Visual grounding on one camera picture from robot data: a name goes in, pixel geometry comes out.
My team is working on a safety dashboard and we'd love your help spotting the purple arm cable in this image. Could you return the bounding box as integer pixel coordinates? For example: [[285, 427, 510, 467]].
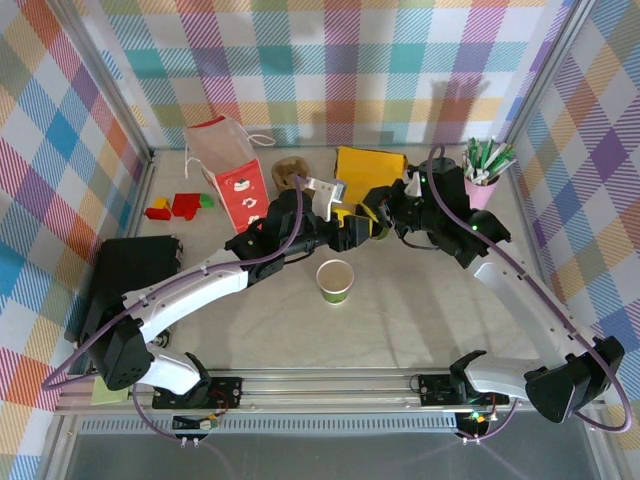
[[428, 144, 632, 432], [41, 174, 314, 392]]

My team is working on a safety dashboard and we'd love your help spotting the black equipment case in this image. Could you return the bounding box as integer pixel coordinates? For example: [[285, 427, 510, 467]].
[[79, 234, 185, 351]]

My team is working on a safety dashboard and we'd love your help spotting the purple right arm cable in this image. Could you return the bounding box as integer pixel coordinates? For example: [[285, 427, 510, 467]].
[[428, 144, 632, 432]]

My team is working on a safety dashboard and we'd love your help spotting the small circuit board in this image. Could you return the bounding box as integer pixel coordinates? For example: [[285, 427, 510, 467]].
[[457, 409, 496, 427], [172, 412, 222, 432]]

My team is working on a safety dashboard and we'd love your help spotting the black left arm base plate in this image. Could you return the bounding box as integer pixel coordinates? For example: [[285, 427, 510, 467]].
[[151, 374, 245, 410]]

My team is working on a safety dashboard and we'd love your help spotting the red white paper bag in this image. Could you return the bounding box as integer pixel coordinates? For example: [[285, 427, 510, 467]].
[[182, 114, 277, 235]]

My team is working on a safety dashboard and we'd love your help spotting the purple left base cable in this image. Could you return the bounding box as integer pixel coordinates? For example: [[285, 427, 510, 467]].
[[130, 383, 201, 444]]

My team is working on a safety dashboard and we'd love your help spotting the yellow napkin stack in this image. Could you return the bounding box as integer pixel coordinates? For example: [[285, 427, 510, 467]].
[[334, 146, 409, 206]]

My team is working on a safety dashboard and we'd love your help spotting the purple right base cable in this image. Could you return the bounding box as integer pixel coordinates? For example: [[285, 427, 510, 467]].
[[462, 394, 521, 444]]

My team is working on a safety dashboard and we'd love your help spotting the brown pulp cup carrier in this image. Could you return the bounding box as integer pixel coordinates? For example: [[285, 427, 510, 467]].
[[270, 157, 311, 192]]

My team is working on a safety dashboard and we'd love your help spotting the green sticky note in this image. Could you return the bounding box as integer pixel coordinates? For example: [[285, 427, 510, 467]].
[[92, 377, 129, 406]]

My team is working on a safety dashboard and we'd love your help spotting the pink cup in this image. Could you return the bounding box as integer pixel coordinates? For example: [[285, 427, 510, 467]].
[[463, 172, 501, 209]]

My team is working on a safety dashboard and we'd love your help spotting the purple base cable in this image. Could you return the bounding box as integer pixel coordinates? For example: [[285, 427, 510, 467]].
[[130, 383, 201, 444], [462, 394, 521, 444]]

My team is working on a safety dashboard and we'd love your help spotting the aluminium frame post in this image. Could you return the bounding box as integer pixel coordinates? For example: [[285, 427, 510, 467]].
[[499, 0, 599, 149], [52, 0, 156, 161]]

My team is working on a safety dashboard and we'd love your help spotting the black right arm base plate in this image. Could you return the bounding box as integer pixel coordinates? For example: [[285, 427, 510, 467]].
[[417, 372, 509, 407]]

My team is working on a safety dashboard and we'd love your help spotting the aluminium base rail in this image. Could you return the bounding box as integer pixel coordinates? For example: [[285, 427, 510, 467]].
[[53, 367, 609, 416]]

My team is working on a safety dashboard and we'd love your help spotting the slotted metal cable duct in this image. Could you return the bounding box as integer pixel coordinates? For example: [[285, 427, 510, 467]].
[[77, 417, 599, 437]]

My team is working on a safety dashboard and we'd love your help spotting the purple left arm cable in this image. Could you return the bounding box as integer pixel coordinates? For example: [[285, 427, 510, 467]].
[[41, 174, 314, 392]]

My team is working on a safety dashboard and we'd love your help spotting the aluminium back rail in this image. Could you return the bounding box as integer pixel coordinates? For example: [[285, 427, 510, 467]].
[[148, 141, 507, 152]]

